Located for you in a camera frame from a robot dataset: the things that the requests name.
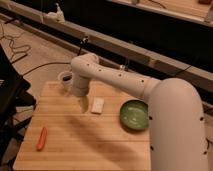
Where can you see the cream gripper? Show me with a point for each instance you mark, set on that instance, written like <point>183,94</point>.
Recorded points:
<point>84,103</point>

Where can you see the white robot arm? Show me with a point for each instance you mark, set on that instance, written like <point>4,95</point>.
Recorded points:
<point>176,115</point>

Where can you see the green ceramic bowl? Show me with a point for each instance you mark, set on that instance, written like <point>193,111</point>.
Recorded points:
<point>134,115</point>

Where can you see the white sponge block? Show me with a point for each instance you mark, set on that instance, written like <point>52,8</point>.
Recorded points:
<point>97,106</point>

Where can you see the white cup with dark liquid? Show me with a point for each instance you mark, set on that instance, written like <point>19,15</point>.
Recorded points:
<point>65,79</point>

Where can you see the black chair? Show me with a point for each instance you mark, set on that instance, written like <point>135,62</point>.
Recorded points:
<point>13,94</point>

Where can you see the white object on rail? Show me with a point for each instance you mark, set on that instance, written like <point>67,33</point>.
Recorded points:
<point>58,15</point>

